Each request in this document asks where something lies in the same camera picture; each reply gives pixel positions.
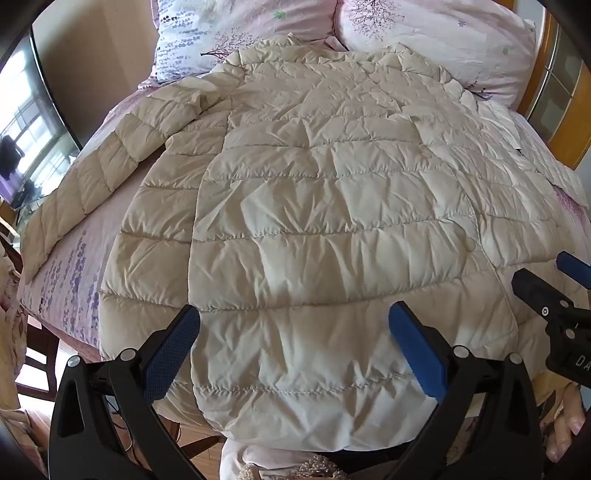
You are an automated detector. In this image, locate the black television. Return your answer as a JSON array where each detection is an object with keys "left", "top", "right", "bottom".
[{"left": 0, "top": 23, "right": 85, "bottom": 212}]

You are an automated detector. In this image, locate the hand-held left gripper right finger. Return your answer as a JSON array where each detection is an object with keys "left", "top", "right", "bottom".
[{"left": 388, "top": 301, "right": 543, "bottom": 480}]

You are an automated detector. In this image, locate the pink floral pillow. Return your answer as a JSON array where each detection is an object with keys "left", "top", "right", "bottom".
[
  {"left": 152, "top": 0, "right": 345, "bottom": 85},
  {"left": 332, "top": 0, "right": 539, "bottom": 109}
]

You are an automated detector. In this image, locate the cream puffer jacket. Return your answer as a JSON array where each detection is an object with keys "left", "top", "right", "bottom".
[{"left": 21, "top": 36, "right": 591, "bottom": 455}]

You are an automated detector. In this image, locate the beige fuzzy garment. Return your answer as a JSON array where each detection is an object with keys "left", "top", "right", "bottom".
[{"left": 238, "top": 453, "right": 356, "bottom": 480}]

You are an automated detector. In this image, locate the pink floral bed sheet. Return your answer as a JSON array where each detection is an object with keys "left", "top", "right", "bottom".
[{"left": 17, "top": 65, "right": 591, "bottom": 480}]

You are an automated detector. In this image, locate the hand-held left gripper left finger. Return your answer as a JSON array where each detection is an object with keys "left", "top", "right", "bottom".
[{"left": 48, "top": 304, "right": 218, "bottom": 480}]

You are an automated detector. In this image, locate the wooden glass door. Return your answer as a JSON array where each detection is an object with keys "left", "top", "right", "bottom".
[{"left": 517, "top": 9, "right": 591, "bottom": 171}]

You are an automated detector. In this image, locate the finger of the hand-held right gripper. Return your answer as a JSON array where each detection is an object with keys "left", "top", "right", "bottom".
[
  {"left": 555, "top": 251, "right": 591, "bottom": 292},
  {"left": 511, "top": 268, "right": 575, "bottom": 320}
]

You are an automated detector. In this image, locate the person's right hand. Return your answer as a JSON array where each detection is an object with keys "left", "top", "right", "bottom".
[{"left": 545, "top": 383, "right": 589, "bottom": 462}]

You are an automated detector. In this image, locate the wooden chair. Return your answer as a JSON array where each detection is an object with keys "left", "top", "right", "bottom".
[{"left": 14, "top": 318, "right": 62, "bottom": 403}]

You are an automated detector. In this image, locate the floral beige cloth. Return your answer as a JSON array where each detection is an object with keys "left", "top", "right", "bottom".
[{"left": 0, "top": 249, "right": 33, "bottom": 416}]

